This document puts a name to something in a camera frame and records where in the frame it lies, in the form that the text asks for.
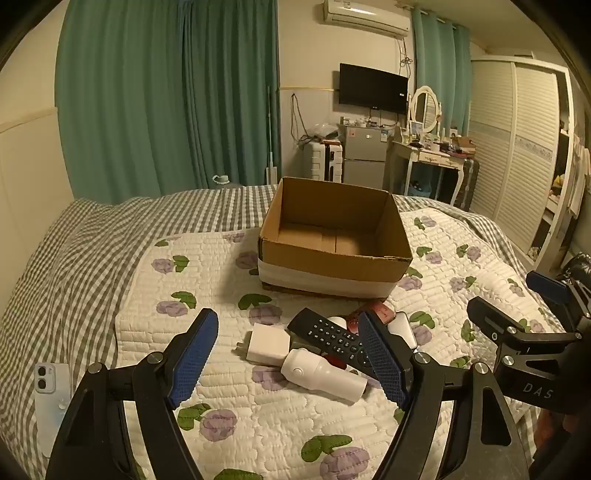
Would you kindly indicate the wide teal curtain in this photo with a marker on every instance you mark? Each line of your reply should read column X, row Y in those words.
column 161, row 92

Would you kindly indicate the narrow teal curtain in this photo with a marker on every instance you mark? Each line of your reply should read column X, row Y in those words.
column 443, row 60

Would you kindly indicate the white air conditioner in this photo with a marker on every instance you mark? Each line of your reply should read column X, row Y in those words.
column 364, row 16

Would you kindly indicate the floral white quilt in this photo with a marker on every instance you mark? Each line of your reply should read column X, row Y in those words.
column 277, row 438

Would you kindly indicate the white cylindrical device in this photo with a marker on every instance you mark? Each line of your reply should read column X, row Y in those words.
column 323, row 374

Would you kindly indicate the pale earbuds charging case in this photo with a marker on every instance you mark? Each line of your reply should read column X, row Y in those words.
column 404, row 330

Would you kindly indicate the silver small fridge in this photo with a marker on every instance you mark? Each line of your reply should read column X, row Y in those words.
column 364, row 152

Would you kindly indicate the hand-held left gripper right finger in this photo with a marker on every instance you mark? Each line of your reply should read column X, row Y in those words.
column 381, row 360

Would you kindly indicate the hanging pale clothes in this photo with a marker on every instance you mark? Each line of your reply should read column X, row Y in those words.
column 577, row 180

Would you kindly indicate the white dressing table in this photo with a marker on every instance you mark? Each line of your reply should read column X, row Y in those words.
column 429, row 157

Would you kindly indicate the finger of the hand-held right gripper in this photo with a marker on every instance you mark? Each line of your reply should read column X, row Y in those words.
column 489, row 316
column 547, row 282

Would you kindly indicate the pink compact case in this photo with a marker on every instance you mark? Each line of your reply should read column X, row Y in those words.
column 382, row 314

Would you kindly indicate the white smartphone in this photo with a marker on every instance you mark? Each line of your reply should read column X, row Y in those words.
column 51, row 406

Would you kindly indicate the small red capped item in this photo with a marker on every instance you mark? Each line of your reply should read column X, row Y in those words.
column 333, row 361

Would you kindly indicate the white oval vanity mirror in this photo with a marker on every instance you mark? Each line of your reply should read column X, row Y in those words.
column 425, row 108

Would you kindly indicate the black remote control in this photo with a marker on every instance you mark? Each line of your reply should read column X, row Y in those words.
column 328, row 334

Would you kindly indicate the clear plastic bag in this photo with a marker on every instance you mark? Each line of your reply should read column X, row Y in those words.
column 323, row 131

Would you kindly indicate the blue plastic basket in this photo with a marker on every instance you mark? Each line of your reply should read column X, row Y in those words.
column 420, row 188

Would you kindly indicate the small brown carton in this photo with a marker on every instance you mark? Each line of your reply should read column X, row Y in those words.
column 465, row 143

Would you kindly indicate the black wall television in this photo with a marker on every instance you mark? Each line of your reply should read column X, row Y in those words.
column 371, row 87

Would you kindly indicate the white charger adapter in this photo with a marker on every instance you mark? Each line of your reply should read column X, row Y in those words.
column 268, row 344

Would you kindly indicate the cardboard box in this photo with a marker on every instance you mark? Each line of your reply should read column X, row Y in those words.
column 295, row 207

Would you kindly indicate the silver hard suitcase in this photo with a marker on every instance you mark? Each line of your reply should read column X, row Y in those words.
column 468, row 180

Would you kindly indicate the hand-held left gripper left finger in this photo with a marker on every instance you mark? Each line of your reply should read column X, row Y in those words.
column 195, row 355

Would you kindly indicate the white flat mop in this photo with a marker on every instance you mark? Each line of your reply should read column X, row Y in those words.
column 270, row 170

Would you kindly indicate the white louvred wardrobe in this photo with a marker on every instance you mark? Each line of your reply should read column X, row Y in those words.
column 508, row 161

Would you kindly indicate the white hard suitcase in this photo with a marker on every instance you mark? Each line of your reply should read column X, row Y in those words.
column 318, row 161

